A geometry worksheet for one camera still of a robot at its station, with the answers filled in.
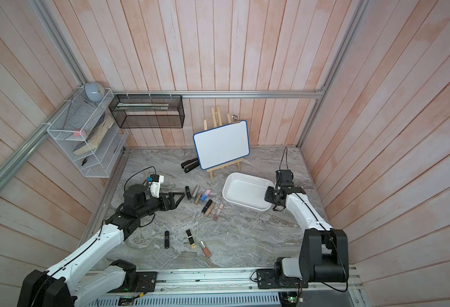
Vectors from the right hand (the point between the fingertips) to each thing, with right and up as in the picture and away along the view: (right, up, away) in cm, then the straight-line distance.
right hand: (271, 194), depth 90 cm
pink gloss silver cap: (-31, -23, -10) cm, 40 cm away
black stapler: (-43, +14, +20) cm, 49 cm away
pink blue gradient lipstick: (-32, -1, +7) cm, 33 cm away
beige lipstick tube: (-30, -8, +2) cm, 31 cm away
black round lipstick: (-48, -19, -7) cm, 53 cm away
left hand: (-43, 0, -10) cm, 44 cm away
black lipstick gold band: (-32, -7, +2) cm, 33 cm away
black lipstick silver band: (-42, -1, +8) cm, 42 cm away
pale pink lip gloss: (-26, -9, +1) cm, 27 cm away
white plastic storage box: (-11, 0, +11) cm, 15 cm away
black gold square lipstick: (-38, -17, -7) cm, 43 cm away
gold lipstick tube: (-36, -3, +5) cm, 37 cm away
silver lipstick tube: (-38, 0, +8) cm, 39 cm away
